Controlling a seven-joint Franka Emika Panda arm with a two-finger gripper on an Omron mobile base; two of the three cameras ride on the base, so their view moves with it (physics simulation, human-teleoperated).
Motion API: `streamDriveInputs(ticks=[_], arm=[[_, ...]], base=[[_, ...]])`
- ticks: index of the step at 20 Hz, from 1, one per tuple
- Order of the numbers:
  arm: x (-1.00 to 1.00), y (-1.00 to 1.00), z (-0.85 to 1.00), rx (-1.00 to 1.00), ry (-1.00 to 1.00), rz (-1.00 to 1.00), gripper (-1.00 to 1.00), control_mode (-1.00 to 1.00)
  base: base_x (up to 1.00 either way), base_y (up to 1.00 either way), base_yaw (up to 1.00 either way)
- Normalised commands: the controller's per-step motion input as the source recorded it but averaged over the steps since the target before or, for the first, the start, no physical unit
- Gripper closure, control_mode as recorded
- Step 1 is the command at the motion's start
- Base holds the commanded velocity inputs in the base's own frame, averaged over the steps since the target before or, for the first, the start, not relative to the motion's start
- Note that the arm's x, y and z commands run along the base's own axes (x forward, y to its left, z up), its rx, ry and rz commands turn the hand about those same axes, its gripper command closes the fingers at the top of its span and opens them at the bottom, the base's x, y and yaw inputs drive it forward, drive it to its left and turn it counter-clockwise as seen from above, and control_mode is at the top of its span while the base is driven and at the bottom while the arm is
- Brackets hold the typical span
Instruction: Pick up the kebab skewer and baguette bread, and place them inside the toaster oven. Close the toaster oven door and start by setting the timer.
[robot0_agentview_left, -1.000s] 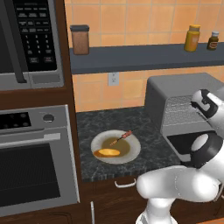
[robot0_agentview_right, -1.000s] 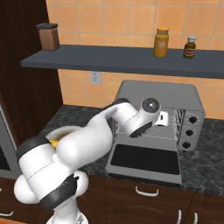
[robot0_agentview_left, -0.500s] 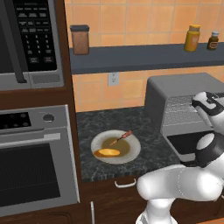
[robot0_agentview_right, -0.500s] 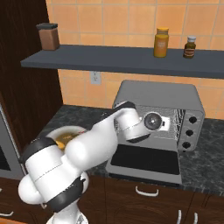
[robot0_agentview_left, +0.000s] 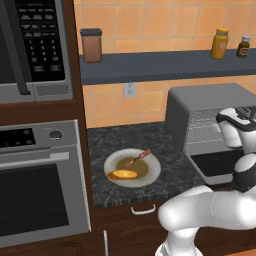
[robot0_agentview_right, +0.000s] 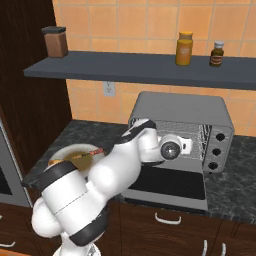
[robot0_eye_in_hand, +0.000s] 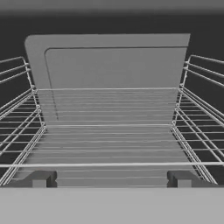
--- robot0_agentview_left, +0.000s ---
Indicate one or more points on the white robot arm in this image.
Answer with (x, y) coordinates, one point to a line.
(213, 210)

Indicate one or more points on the kebab skewer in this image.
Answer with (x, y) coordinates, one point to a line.
(144, 154)

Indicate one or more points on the golden baguette bread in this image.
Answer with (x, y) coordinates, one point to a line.
(123, 174)

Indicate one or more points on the round oven knob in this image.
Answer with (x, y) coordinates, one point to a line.
(55, 135)

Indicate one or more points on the silver toaster oven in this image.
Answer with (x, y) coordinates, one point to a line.
(203, 100)

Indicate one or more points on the toaster oven glass door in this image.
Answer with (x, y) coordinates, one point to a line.
(213, 165)

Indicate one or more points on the silver microwave oven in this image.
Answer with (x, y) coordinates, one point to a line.
(50, 50)

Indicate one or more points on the brown wooden cupboard door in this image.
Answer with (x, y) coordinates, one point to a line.
(133, 241)

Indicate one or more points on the silver built-in oven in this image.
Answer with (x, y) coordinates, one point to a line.
(40, 200)

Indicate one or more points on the white round plate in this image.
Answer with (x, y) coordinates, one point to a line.
(153, 170)

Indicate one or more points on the brown wooden drawer front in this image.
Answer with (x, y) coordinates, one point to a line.
(116, 213)

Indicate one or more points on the brown jar with black lid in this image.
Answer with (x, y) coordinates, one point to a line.
(91, 46)

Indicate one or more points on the yellow mustard bottle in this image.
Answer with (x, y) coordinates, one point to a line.
(219, 43)

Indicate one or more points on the dark brown sauce bottle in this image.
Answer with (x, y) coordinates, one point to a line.
(243, 48)

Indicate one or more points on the white wall outlet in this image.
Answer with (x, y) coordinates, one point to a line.
(129, 90)

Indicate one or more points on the dark grey wall shelf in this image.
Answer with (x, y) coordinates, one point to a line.
(160, 66)

